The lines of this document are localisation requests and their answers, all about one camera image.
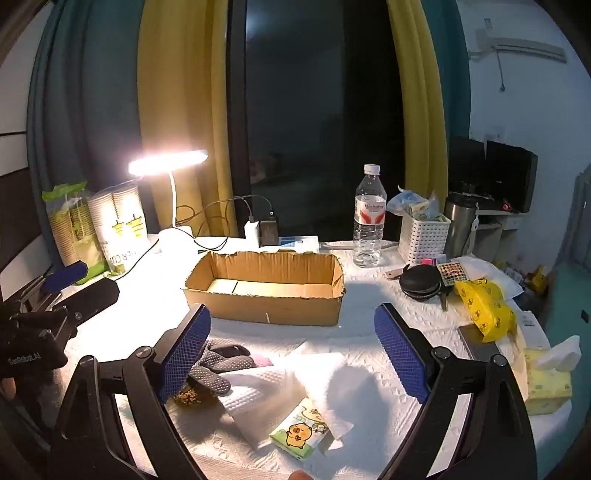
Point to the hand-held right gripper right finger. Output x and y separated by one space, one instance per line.
399 350

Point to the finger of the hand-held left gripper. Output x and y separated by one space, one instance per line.
94 295
64 276

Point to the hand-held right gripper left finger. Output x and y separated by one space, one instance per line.
184 355

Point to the grey dotted glove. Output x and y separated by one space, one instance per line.
219 364

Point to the white paper napkin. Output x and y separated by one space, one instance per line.
337 387

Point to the white textured towel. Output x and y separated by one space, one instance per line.
258 397

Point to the cardboard box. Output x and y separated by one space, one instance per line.
258 310

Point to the cartoon print tissue packet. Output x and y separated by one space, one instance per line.
298 431

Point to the brown speckled patch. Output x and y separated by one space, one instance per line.
194 398

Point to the green paper cup pack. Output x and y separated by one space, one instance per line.
74 230

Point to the black round zip case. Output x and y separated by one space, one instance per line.
420 284

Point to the white textured tablecloth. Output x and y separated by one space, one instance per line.
369 286

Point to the white paper cup pack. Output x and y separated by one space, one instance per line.
117 221

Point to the yellow printed tissue packet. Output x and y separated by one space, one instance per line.
485 309

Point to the patterned sticker sheet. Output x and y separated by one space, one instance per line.
452 271

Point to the white plastic basket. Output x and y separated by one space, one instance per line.
422 240

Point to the white flat packet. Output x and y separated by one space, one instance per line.
533 327

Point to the clear plastic water bottle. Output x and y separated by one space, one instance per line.
369 217

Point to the white charger plug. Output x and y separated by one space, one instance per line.
251 235

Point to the steel thermos flask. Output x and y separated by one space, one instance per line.
459 226

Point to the plastic-wrapped packets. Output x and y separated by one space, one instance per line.
411 203

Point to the blue and white box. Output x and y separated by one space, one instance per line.
298 242

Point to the black power adapter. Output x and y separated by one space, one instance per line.
269 230

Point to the yellow tissue box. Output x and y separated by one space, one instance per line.
547 387

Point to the white desk lamp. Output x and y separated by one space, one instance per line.
171 159

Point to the teal curtain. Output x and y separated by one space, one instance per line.
87 92

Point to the black monitor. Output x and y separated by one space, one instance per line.
503 175

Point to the yellow curtain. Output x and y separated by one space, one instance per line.
184 83
422 92

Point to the white air conditioner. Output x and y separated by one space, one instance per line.
521 46

